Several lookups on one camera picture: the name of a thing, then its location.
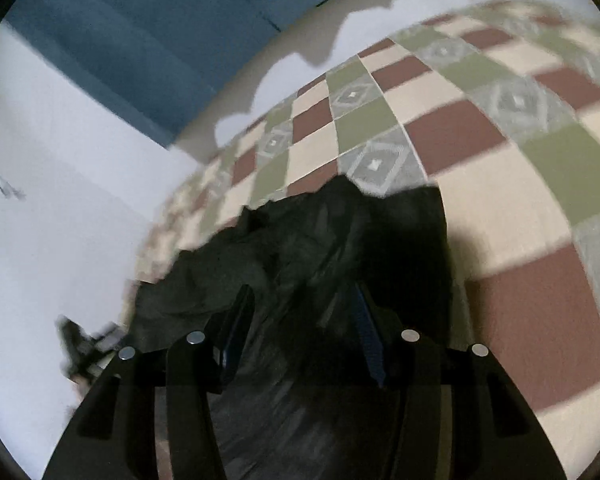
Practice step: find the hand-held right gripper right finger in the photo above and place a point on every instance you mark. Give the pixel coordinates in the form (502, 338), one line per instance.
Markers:
(372, 340)

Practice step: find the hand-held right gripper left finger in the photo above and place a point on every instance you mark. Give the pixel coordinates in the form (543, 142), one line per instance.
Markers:
(232, 330)

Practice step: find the black puffer jacket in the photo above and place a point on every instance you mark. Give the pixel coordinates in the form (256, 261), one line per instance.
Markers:
(305, 260)

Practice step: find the checkered bedspread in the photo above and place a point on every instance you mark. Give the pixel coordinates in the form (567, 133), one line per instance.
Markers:
(500, 200)

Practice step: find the blue curtain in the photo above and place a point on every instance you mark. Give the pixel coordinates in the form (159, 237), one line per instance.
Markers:
(145, 40)

